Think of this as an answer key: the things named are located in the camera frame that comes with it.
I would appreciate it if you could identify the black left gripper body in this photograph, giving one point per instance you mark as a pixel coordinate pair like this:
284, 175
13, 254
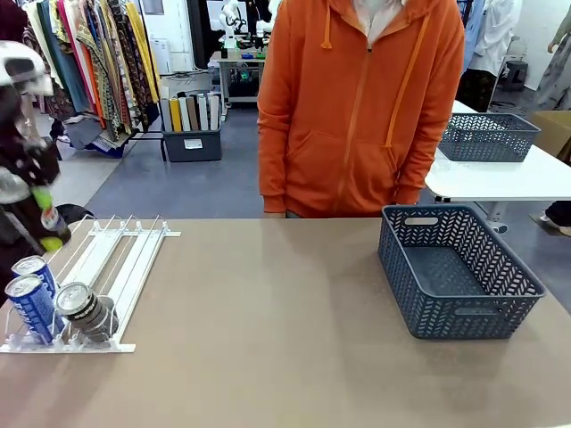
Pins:
22, 151

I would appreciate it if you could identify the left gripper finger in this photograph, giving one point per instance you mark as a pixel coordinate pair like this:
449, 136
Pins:
43, 198
52, 243

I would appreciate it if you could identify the blue drink can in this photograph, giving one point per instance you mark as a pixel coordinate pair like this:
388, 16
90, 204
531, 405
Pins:
51, 220
33, 269
33, 307

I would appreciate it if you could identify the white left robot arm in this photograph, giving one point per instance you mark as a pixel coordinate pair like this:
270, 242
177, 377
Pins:
13, 51

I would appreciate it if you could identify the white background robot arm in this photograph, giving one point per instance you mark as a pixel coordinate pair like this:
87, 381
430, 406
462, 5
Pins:
229, 22
263, 24

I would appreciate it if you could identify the black round seat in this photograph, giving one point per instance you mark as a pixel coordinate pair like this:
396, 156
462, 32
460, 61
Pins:
73, 211

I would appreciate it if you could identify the fabric pile on floor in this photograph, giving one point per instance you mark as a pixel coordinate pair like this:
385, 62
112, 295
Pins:
89, 134

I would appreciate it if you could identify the black and grey drink can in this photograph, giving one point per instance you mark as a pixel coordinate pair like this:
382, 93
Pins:
85, 312

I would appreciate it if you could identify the clothes rack with garments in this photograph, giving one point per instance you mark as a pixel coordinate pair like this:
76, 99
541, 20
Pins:
107, 58

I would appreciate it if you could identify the dark red garment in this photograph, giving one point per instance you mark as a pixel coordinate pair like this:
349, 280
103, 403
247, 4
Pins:
11, 18

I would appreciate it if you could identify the yellow material roll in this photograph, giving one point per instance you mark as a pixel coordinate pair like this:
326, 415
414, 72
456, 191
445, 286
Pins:
176, 116

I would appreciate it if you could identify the grey storage bin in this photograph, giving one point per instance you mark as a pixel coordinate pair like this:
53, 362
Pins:
192, 145

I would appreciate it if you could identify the white roll with black cap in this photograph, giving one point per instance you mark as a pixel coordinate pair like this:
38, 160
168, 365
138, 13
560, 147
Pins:
184, 111

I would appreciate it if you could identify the white air purifier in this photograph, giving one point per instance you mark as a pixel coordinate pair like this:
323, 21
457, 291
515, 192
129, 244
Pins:
161, 55

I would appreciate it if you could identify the brown material roll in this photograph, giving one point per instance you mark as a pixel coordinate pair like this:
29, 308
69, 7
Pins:
192, 113

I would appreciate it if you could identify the light grey material roll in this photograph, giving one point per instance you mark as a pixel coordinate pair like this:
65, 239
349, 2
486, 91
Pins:
203, 112

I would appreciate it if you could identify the beige material roll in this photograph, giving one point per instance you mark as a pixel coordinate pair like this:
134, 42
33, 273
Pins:
214, 111

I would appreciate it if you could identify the background workbench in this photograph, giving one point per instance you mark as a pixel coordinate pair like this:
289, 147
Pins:
241, 67

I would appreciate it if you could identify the person in orange hoodie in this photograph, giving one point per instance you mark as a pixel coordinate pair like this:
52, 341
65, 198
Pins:
357, 134

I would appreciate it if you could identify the blue-grey woven plastic basket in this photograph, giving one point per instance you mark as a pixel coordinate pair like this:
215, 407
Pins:
486, 142
446, 276

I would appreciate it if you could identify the white table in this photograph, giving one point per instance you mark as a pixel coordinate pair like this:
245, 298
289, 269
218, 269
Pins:
490, 178

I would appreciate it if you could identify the white hanging coat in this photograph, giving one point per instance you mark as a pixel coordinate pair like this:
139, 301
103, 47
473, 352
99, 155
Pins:
493, 31

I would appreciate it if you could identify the dark plastic stool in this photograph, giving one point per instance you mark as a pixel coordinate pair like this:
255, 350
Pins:
517, 73

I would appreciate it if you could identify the cardboard box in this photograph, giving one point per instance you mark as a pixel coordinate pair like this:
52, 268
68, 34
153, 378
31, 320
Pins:
555, 129

